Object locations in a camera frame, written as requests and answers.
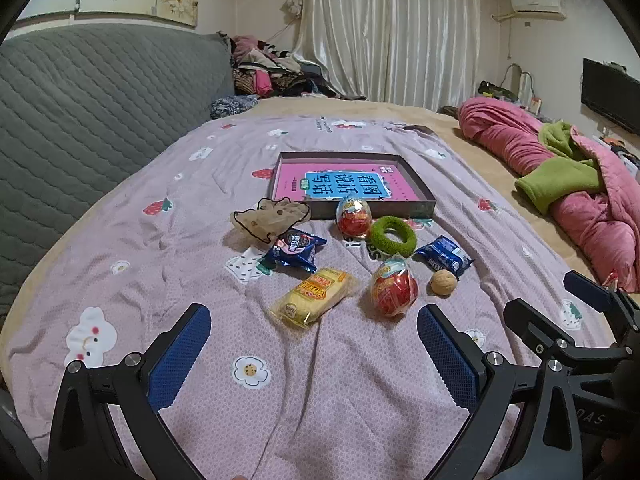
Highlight green blanket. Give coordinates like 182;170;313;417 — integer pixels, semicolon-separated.
515;121;601;213

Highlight dark green bag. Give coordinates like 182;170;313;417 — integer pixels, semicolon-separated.
477;80;518;102

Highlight black television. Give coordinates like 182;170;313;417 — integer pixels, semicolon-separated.
581;57;640;136

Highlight pink quilt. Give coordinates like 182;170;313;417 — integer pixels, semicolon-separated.
457;96;640;293

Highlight white storage boxes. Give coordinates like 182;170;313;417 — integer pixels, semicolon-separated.
595;130;640;181

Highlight white air conditioner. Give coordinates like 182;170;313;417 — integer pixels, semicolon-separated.
510;0;566;22

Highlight pile of clothes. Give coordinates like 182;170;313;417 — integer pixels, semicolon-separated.
227;35;346;101

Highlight blue patterned cloth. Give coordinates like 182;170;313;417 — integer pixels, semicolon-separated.
209;95;261;121

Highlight walnut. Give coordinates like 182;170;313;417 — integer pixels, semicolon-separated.
430;269;458;297

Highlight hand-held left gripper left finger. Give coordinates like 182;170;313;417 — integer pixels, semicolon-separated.
47;302;213;480

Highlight yellow cake packet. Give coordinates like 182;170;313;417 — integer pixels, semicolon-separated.
268;267;353;331

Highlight grey quilted headboard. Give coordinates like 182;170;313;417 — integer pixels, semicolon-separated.
0;24;236;331

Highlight blue pink-print cookie packet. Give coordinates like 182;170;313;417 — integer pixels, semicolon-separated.
262;228;327;275

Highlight air conditioner pipe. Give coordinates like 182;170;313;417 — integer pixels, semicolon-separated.
492;10;516;61

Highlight green fuzzy scrunchie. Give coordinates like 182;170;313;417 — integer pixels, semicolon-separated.
369;216;418;257

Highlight beige black-trim scrunchie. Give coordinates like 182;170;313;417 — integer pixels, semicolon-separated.
230;197;312;246

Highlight pink printed bedsheet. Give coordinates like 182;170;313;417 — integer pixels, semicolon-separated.
10;112;616;480

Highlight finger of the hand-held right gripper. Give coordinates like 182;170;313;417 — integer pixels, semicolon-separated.
502;297;627;377
564;270;640;347

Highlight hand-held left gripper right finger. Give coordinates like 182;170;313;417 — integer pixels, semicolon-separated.
416;304;583;480

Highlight red blue toy egg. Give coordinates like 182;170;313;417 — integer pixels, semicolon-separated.
369;256;419;318
335;195;373;238

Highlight dark grey shallow box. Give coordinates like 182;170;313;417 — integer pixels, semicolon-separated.
268;151;437;222

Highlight white curtain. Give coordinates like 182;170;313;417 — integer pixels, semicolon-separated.
290;0;481;108

